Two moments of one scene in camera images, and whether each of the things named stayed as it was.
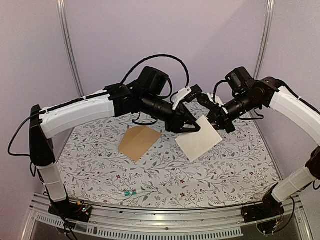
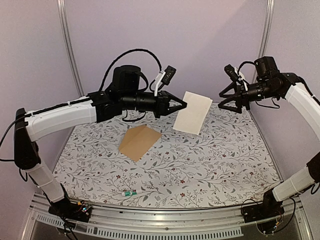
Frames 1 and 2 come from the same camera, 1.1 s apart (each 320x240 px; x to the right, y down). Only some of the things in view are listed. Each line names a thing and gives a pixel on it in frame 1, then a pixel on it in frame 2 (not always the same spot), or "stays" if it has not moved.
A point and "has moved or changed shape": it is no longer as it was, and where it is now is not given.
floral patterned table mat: (93, 171) stays
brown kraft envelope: (137, 141) stays
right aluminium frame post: (264, 38) stays
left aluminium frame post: (62, 13) stays
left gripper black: (182, 115) to (162, 107)
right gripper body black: (224, 118) to (243, 97)
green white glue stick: (129, 193) stays
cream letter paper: (195, 145) has moved or changed shape
